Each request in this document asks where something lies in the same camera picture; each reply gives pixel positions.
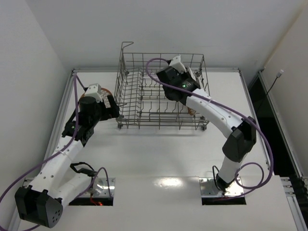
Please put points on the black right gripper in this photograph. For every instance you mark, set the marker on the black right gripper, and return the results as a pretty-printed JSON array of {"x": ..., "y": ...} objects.
[{"x": 196, "y": 78}]

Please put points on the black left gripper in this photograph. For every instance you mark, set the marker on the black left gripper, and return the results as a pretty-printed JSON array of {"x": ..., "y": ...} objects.
[{"x": 113, "y": 107}]

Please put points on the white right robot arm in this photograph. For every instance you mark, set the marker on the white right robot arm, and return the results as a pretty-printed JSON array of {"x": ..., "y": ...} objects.
[{"x": 240, "y": 135}]

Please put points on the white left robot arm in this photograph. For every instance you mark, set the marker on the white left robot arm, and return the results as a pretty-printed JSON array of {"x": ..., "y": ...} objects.
[{"x": 44, "y": 199}]

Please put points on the metal base mounting plate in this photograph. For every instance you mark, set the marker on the metal base mounting plate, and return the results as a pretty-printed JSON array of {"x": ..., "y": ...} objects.
[{"x": 210, "y": 189}]

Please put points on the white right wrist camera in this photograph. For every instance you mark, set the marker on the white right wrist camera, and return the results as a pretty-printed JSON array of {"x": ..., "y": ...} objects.
[{"x": 178, "y": 65}]

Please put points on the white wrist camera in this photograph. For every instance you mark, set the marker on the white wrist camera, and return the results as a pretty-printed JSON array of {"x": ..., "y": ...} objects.
[
  {"x": 178, "y": 65},
  {"x": 94, "y": 90}
]

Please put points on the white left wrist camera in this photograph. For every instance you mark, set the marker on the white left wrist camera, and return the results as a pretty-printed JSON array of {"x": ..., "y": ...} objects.
[{"x": 94, "y": 90}]

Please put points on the grey wire dish rack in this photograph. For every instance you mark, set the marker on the grey wire dish rack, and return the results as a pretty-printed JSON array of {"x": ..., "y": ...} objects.
[{"x": 142, "y": 101}]

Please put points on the aluminium frame rail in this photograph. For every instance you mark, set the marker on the aluminium frame rail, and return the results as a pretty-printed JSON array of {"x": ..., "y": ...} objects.
[{"x": 285, "y": 164}]

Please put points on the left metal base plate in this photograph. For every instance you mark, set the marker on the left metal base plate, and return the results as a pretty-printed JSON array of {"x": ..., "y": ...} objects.
[{"x": 102, "y": 188}]

